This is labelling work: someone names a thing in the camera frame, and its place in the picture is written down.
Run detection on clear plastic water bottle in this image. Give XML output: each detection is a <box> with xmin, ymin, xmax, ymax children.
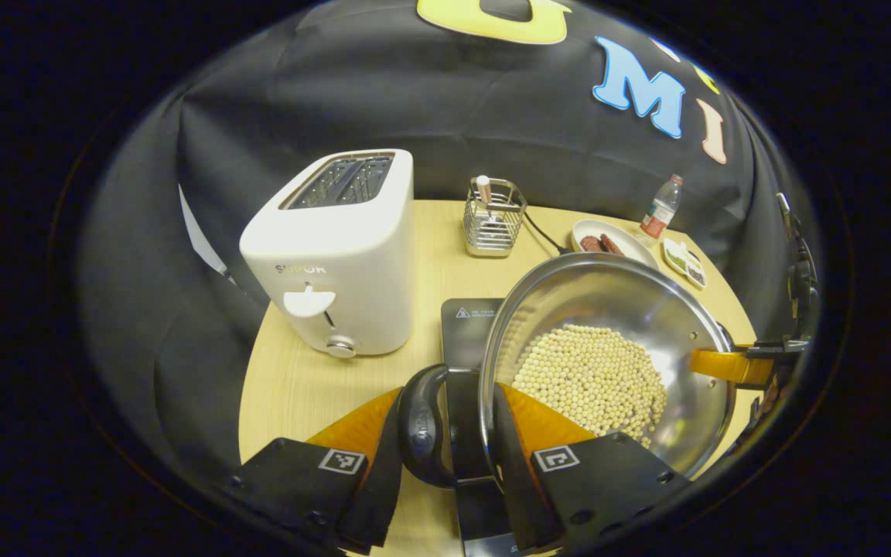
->
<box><xmin>639</xmin><ymin>174</ymin><xmax>684</xmax><ymax>241</ymax></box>

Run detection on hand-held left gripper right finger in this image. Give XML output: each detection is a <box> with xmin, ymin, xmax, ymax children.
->
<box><xmin>490</xmin><ymin>383</ymin><xmax>690</xmax><ymax>554</ymax></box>

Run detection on white divided dish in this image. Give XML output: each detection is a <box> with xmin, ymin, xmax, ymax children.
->
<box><xmin>662</xmin><ymin>237</ymin><xmax>708</xmax><ymax>291</ymax></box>

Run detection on stainless steel pot black handles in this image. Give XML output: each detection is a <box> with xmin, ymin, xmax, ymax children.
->
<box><xmin>398</xmin><ymin>251</ymin><xmax>739</xmax><ymax>490</ymax></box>

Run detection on pile of soybeans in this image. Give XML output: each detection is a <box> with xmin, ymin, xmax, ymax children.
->
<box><xmin>511</xmin><ymin>325</ymin><xmax>669</xmax><ymax>449</ymax></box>

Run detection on black induction cooktop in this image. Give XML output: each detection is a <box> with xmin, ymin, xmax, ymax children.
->
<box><xmin>440</xmin><ymin>298</ymin><xmax>524</xmax><ymax>557</ymax></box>

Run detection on metal wire utensil holder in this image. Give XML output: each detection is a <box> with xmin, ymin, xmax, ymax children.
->
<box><xmin>463</xmin><ymin>176</ymin><xmax>529</xmax><ymax>258</ymax></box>

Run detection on black power cable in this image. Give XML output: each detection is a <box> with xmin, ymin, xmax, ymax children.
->
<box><xmin>523</xmin><ymin>213</ymin><xmax>572</xmax><ymax>255</ymax></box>

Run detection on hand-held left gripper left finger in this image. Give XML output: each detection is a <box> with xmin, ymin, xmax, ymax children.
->
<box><xmin>225</xmin><ymin>387</ymin><xmax>408</xmax><ymax>554</ymax></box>

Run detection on round white plate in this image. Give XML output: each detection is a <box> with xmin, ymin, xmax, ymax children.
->
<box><xmin>571</xmin><ymin>219</ymin><xmax>659</xmax><ymax>270</ymax></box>

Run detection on white toaster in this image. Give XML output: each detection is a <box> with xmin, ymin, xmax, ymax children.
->
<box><xmin>239</xmin><ymin>149</ymin><xmax>415</xmax><ymax>359</ymax></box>

